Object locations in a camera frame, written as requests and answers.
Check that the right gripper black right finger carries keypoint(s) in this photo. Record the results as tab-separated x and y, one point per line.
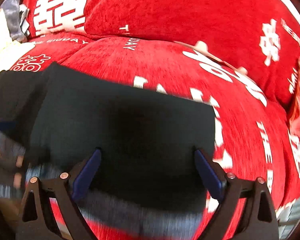
258	217

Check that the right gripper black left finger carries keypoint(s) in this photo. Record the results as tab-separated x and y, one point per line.
36	219

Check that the black pants grey waistband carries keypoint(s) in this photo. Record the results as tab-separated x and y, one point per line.
147	183

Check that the red quilt white characters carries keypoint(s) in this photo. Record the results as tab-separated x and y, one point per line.
241	56

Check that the white bed sheet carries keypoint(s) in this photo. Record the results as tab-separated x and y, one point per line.
10	51

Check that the grey cloth at bedhead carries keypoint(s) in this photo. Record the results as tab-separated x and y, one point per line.
16	14

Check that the red pillow white character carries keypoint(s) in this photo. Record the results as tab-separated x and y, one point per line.
53	16

